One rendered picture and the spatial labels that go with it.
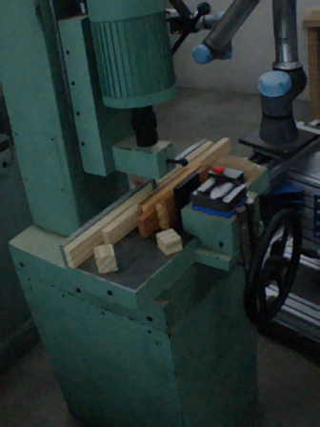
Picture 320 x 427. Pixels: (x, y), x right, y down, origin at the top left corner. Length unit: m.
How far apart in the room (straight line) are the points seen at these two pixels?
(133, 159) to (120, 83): 0.23
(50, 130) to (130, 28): 0.38
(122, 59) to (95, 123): 0.21
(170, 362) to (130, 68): 0.73
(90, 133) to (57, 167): 0.14
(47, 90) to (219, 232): 0.54
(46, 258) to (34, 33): 0.61
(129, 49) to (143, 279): 0.49
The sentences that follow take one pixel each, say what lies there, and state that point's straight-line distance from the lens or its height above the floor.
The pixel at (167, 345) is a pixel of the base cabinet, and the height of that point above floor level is 0.66.
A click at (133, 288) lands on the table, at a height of 0.90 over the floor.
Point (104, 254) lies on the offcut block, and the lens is 1.23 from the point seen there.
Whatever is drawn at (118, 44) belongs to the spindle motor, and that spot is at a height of 1.36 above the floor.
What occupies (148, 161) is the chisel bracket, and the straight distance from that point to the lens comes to 1.35.
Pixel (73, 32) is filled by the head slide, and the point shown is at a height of 1.39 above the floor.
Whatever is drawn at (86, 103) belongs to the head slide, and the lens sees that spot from 1.36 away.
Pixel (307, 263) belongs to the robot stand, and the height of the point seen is 0.23.
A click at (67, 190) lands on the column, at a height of 0.96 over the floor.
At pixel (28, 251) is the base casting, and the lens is 1.58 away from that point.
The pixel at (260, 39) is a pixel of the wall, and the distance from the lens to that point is 4.77.
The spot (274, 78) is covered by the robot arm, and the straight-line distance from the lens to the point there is 1.92.
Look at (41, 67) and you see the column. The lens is 1.37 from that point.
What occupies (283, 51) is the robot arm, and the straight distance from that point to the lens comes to 2.00.
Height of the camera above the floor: 1.61
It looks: 29 degrees down
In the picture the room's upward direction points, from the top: 9 degrees counter-clockwise
